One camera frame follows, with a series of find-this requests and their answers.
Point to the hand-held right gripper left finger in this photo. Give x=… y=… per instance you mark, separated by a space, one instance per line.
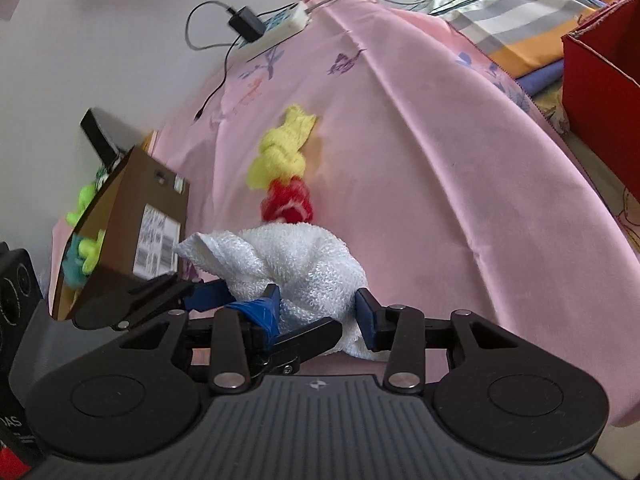
x=260 y=312

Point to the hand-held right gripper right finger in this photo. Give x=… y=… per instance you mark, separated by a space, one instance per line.
x=365 y=317

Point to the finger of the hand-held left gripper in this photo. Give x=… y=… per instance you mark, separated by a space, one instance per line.
x=150 y=295
x=305 y=337

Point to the white towel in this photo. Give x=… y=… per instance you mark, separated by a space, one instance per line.
x=295 y=265

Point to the brown cardboard box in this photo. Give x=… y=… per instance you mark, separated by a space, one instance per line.
x=125 y=230

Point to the lime green knotted towel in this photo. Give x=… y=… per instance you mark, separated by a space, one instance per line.
x=92 y=250

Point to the teal green towel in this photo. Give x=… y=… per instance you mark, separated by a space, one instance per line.
x=75 y=260

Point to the red knotted towel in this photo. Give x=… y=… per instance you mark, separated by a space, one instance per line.
x=287 y=202

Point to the yellow knotted towel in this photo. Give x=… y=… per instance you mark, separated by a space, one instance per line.
x=282 y=152

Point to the pink printed bed sheet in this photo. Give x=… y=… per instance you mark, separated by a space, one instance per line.
x=410 y=160

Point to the black smartphone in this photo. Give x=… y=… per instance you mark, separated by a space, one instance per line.
x=99 y=135

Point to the white power strip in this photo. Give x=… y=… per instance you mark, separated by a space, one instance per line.
x=275 y=25

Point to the black charger adapter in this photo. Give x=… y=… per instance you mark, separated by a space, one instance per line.
x=246 y=22

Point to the blue folded cloth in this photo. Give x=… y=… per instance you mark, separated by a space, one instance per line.
x=542 y=77

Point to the red box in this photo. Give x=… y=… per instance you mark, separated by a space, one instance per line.
x=605 y=90

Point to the striped folded bedding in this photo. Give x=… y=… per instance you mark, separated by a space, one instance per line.
x=515 y=15

